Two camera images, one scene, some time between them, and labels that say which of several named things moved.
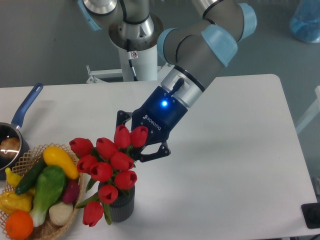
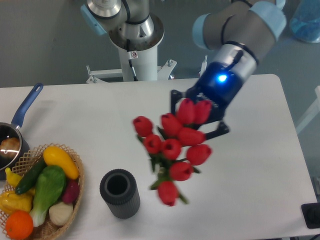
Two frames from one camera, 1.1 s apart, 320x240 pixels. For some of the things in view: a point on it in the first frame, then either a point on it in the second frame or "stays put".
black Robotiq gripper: [159, 114] to [218, 85]
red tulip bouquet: [109, 164] to [176, 147]
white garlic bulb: [61, 213] stays put
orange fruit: [19, 225] stays put
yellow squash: [55, 156] stays put
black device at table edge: [311, 212] stays put
